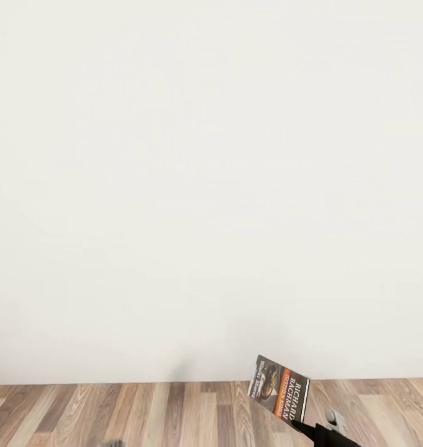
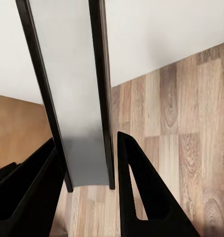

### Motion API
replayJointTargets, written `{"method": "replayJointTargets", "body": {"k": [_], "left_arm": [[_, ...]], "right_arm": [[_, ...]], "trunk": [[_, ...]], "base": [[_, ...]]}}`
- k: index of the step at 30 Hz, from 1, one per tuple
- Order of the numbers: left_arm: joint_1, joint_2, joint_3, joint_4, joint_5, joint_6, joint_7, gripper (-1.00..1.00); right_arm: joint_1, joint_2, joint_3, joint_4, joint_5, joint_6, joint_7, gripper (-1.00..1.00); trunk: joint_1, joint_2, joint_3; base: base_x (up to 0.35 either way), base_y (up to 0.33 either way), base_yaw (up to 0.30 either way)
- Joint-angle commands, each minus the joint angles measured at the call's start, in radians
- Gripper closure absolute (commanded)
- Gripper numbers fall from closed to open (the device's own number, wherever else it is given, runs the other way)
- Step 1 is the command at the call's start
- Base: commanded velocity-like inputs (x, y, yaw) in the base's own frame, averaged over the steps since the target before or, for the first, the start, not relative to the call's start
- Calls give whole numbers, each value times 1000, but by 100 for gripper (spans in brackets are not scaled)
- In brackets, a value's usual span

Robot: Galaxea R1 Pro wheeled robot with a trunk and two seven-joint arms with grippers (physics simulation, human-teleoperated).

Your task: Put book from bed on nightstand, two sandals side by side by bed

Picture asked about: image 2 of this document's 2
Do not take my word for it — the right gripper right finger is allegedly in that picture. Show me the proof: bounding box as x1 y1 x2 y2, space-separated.
117 131 201 237

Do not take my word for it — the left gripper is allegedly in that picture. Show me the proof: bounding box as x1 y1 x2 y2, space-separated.
0 162 17 180

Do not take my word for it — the hardback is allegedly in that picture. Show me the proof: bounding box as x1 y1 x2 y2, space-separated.
15 0 115 193

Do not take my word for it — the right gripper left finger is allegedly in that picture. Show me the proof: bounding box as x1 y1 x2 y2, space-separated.
0 137 64 237

